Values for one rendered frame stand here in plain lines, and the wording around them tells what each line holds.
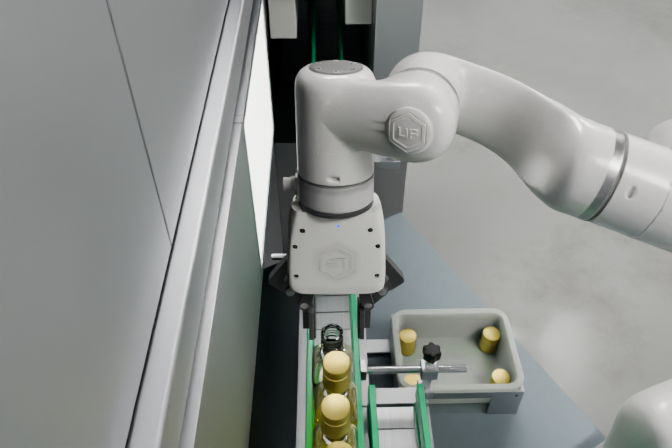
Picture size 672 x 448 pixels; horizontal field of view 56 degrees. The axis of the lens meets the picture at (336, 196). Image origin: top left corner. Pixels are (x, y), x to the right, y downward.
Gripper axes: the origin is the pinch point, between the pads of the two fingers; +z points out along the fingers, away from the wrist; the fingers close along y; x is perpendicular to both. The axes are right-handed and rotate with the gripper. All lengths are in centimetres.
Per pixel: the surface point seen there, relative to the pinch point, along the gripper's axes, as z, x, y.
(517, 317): 97, 120, 64
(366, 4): -13, 106, 8
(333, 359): 8.5, 2.8, -0.4
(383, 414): 33.8, 17.6, 7.6
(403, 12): -14, 96, 17
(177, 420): -5.7, -19.6, -12.8
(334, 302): 27.9, 39.3, -0.2
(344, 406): 10.2, -3.2, 0.8
